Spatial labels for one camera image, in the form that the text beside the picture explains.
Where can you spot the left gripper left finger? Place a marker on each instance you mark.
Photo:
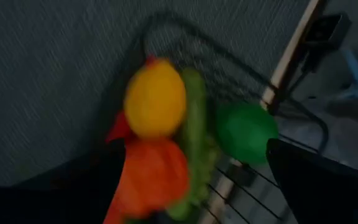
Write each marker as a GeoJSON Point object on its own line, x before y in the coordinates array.
{"type": "Point", "coordinates": [57, 199]}

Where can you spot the red chili pepper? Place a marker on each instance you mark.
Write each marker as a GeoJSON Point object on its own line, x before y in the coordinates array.
{"type": "Point", "coordinates": [118, 130]}

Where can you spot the grey woven placemat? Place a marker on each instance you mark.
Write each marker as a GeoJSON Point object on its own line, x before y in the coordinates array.
{"type": "Point", "coordinates": [42, 77]}

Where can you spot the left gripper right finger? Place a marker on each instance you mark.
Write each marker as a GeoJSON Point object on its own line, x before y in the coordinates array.
{"type": "Point", "coordinates": [328, 199]}

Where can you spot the yellow lemon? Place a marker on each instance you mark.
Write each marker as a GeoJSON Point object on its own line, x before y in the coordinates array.
{"type": "Point", "coordinates": [155, 99]}

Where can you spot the light green zucchini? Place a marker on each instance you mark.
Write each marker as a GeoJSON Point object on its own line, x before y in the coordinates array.
{"type": "Point", "coordinates": [194, 118]}

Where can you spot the black table-edge camera box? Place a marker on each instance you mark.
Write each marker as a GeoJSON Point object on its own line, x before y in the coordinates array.
{"type": "Point", "coordinates": [326, 34]}

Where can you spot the green lime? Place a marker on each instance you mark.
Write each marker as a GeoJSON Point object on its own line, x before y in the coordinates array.
{"type": "Point", "coordinates": [244, 133]}

